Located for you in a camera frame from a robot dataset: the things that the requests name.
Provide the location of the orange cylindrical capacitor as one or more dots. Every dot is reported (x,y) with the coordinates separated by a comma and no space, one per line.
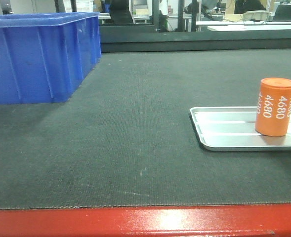
(273,107)

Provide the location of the dark green conveyor belt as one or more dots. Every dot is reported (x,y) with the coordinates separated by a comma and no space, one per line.
(125,138)

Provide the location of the blue plastic crate on conveyor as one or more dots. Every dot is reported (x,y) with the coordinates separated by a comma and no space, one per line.
(44,57)

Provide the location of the silver metal tray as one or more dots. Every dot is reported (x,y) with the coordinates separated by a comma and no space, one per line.
(233,129)

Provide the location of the white desk background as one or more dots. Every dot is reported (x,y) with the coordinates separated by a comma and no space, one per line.
(227,26)

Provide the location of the black laptop on desk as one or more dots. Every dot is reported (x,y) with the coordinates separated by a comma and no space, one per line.
(282,14)

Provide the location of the red conveyor frame edge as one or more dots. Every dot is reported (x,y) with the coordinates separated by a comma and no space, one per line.
(268,220)

